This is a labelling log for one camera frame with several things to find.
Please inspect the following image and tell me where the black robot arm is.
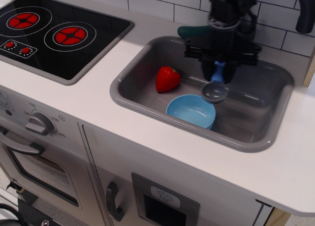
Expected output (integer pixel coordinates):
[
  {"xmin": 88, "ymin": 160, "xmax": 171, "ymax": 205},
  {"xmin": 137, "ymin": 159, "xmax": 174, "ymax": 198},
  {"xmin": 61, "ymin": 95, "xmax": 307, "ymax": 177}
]
[{"xmin": 177, "ymin": 0, "xmax": 261, "ymax": 83}]

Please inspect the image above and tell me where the dark grey faucet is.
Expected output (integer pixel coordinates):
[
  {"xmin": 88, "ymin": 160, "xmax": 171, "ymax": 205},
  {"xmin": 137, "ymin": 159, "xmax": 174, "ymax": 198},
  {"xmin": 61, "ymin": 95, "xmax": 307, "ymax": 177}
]
[{"xmin": 236, "ymin": 0, "xmax": 315, "ymax": 47}]

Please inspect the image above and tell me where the light blue bowl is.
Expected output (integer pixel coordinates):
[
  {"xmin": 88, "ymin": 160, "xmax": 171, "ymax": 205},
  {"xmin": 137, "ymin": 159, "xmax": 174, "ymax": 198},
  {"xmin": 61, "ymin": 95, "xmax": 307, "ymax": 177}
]
[{"xmin": 166, "ymin": 94, "xmax": 216, "ymax": 129}]

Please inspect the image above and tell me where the black toy stovetop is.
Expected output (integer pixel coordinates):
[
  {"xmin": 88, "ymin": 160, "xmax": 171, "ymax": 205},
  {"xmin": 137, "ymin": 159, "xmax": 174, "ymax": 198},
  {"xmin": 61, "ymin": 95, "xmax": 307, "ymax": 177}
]
[{"xmin": 0, "ymin": 0, "xmax": 134, "ymax": 86}]

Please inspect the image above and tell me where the red toy strawberry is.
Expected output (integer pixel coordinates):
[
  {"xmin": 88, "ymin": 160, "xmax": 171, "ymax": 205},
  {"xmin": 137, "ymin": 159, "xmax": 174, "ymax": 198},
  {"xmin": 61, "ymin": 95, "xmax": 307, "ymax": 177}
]
[{"xmin": 156, "ymin": 66, "xmax": 181, "ymax": 93}]

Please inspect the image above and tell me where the teal toy vegetable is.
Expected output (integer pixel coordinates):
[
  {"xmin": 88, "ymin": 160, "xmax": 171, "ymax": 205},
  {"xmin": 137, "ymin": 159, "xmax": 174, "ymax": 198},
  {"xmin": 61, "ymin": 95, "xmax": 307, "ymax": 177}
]
[{"xmin": 177, "ymin": 26, "xmax": 211, "ymax": 39}]

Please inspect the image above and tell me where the grey oven door handle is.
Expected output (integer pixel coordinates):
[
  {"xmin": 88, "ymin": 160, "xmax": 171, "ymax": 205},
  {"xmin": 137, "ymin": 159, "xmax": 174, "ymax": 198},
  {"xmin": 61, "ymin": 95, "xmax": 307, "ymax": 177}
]
[{"xmin": 0, "ymin": 127, "xmax": 45, "ymax": 156}]

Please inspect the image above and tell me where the grey dispenser panel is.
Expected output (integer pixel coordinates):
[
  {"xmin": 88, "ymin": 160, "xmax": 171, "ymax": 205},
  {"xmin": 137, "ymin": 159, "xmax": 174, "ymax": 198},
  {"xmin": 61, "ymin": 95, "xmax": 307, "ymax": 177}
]
[{"xmin": 131, "ymin": 172, "xmax": 200, "ymax": 226}]

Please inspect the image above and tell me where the black cable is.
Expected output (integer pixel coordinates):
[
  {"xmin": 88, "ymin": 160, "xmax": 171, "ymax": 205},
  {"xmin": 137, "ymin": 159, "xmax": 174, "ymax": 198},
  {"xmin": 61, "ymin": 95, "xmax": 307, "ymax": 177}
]
[{"xmin": 0, "ymin": 203, "xmax": 32, "ymax": 226}]

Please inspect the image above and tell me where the grey oven knob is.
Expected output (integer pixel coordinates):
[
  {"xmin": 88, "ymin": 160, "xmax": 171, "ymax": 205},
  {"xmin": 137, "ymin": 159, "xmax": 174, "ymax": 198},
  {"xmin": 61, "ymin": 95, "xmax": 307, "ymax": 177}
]
[{"xmin": 25, "ymin": 113, "xmax": 54, "ymax": 136}]

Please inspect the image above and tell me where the grey cabinet door handle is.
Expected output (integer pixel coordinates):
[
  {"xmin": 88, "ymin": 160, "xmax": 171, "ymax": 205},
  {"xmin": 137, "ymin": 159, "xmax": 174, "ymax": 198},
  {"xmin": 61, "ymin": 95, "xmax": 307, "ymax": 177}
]
[{"xmin": 105, "ymin": 182, "xmax": 125, "ymax": 222}]

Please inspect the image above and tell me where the toy oven door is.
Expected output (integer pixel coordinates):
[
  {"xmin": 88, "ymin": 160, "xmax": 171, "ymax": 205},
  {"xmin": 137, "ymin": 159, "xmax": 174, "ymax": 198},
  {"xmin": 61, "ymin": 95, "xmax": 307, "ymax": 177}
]
[{"xmin": 0, "ymin": 126, "xmax": 105, "ymax": 226}]

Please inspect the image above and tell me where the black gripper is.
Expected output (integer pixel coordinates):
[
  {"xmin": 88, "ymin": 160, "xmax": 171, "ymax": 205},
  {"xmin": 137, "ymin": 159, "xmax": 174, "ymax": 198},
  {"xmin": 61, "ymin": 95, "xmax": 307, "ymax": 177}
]
[{"xmin": 184, "ymin": 26, "xmax": 261, "ymax": 84}]

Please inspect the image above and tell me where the grey sink basin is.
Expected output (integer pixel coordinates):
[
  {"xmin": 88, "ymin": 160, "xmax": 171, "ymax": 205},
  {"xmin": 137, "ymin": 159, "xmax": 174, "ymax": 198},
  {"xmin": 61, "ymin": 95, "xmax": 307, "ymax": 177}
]
[{"xmin": 110, "ymin": 36, "xmax": 294, "ymax": 153}]

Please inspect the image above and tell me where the blue grey toy spoon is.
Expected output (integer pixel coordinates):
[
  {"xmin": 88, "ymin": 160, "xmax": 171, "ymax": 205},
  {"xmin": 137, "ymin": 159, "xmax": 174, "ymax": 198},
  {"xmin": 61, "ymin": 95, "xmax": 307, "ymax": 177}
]
[{"xmin": 200, "ymin": 61, "xmax": 228, "ymax": 104}]

